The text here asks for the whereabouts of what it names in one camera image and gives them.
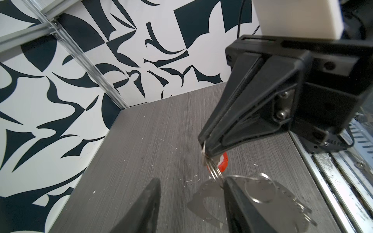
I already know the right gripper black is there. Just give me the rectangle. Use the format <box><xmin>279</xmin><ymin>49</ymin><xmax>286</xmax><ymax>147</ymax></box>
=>
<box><xmin>202</xmin><ymin>35</ymin><xmax>373</xmax><ymax>157</ymax></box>

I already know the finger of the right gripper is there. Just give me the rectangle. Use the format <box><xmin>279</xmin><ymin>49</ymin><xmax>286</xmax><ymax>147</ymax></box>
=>
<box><xmin>198</xmin><ymin>52</ymin><xmax>264</xmax><ymax>146</ymax></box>

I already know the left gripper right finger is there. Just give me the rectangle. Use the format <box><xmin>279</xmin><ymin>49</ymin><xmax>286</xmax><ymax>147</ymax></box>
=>
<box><xmin>223</xmin><ymin>177</ymin><xmax>276</xmax><ymax>233</ymax></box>

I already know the perforated metal ring plate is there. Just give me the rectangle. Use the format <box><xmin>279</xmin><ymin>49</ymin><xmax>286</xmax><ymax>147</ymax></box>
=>
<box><xmin>187</xmin><ymin>173</ymin><xmax>318</xmax><ymax>233</ymax></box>

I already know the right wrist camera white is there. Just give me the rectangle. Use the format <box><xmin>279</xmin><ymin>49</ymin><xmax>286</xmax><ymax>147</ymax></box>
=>
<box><xmin>253</xmin><ymin>0</ymin><xmax>344</xmax><ymax>40</ymax></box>

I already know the red key tag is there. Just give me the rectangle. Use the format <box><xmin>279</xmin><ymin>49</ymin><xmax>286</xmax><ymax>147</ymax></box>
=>
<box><xmin>218</xmin><ymin>152</ymin><xmax>229</xmax><ymax>172</ymax></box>

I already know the white slotted cable duct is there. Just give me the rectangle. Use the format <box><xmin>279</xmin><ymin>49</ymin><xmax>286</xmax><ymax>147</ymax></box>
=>
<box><xmin>349</xmin><ymin>119</ymin><xmax>373</xmax><ymax>169</ymax></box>

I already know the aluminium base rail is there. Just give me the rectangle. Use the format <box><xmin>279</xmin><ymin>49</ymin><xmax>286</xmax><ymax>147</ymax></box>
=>
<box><xmin>290</xmin><ymin>133</ymin><xmax>373</xmax><ymax>233</ymax></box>

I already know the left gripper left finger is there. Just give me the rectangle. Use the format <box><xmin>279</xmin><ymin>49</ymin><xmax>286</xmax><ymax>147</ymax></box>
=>
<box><xmin>110</xmin><ymin>178</ymin><xmax>161</xmax><ymax>233</ymax></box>

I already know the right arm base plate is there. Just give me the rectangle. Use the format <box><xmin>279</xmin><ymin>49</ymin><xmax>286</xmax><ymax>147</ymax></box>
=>
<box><xmin>298</xmin><ymin>127</ymin><xmax>355</xmax><ymax>154</ymax></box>

